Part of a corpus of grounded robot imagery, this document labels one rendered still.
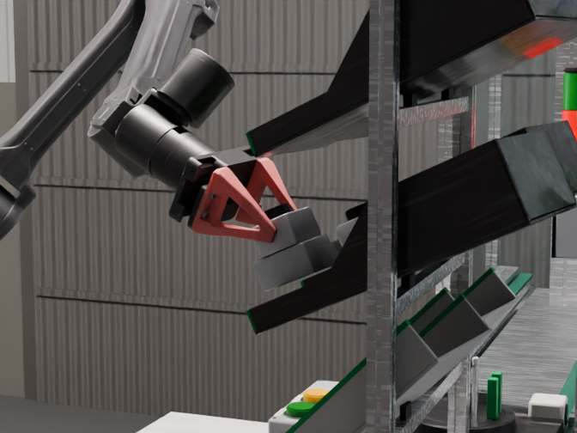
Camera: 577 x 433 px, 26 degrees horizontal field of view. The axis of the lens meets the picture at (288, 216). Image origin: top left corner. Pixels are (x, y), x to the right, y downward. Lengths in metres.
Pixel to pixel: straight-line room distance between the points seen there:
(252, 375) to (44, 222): 1.05
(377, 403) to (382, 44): 0.30
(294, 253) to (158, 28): 0.43
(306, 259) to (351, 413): 0.15
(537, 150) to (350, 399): 0.27
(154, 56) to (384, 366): 0.53
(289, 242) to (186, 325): 3.72
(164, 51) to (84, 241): 3.60
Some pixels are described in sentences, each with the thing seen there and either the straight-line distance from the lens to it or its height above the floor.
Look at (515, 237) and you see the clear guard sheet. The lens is 2.90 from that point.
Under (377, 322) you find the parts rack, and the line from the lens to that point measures 1.04.
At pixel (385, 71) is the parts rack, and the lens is 1.01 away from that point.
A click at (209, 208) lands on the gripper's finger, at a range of 1.17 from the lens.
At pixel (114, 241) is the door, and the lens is 4.94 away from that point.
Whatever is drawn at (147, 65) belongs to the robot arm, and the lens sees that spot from 1.39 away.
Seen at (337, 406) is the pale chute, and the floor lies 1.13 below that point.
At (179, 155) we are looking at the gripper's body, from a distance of 1.20.
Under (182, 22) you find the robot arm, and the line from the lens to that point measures 1.52.
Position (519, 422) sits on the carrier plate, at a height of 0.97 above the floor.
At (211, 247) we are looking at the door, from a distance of 4.75.
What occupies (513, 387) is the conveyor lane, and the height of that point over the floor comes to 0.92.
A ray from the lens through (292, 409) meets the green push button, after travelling 1.66.
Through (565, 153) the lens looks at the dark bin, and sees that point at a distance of 1.23.
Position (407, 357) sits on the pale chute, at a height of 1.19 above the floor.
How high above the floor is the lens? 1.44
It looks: 8 degrees down
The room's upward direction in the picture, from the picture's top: straight up
